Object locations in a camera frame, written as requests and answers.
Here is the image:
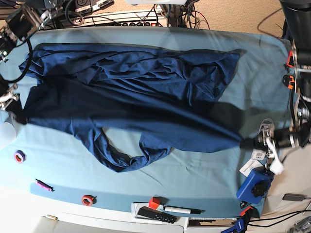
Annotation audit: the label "blue t-shirt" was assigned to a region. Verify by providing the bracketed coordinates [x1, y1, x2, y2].
[19, 44, 242, 172]

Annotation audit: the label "orange black clamp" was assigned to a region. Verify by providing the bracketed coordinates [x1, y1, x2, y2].
[286, 50, 294, 68]
[282, 74, 295, 89]

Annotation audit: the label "red tape roll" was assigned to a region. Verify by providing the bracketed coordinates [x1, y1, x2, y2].
[81, 195, 96, 206]

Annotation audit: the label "purple tape roll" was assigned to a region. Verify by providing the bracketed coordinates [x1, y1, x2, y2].
[14, 150, 26, 164]

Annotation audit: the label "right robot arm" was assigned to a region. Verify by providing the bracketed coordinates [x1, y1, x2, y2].
[0, 0, 64, 125]

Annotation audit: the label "white paper tag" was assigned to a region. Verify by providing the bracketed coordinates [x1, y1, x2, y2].
[239, 159, 263, 177]

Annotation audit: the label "orange black clamp lower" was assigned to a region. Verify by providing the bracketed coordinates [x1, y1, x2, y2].
[282, 74, 295, 89]

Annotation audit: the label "blue box black knob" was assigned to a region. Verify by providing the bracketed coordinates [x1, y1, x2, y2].
[236, 168, 274, 204]

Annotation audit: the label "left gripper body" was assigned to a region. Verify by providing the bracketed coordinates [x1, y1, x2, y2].
[273, 128, 296, 149]

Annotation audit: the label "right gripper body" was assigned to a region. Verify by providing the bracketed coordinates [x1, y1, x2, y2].
[0, 83, 19, 111]

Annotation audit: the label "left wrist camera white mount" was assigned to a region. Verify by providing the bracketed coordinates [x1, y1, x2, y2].
[259, 122, 284, 175]

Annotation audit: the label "blue clamp bottom edge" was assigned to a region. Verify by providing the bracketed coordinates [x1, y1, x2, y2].
[221, 218, 249, 233]

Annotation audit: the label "red cube block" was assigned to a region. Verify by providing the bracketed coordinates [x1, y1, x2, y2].
[148, 197, 160, 210]

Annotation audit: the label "orange clamp bottom edge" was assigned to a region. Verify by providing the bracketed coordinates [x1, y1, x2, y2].
[240, 206, 253, 216]

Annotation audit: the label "grey packaged tool card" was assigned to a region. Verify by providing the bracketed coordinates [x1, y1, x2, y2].
[251, 118, 275, 161]

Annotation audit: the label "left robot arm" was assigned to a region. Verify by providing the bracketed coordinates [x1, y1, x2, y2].
[240, 0, 311, 151]

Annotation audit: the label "teal table cloth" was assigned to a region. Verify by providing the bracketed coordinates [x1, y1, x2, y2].
[0, 26, 291, 217]

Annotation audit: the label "silver carabiner keys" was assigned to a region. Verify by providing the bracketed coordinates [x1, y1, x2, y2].
[265, 158, 273, 173]

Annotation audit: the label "white black marker pen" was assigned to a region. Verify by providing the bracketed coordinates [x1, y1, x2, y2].
[163, 206, 203, 215]

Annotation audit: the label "white power strip red switch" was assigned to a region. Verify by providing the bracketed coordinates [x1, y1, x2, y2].
[121, 21, 159, 27]

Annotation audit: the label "pink marker pen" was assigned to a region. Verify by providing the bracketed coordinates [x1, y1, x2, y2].
[35, 179, 54, 192]

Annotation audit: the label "orange black clamp upper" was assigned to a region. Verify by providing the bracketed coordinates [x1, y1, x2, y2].
[286, 50, 294, 68]

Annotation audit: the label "grey phone on table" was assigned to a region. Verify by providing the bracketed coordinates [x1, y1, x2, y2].
[282, 193, 305, 201]

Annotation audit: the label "black remote control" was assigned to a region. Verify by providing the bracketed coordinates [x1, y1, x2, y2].
[137, 207, 177, 224]

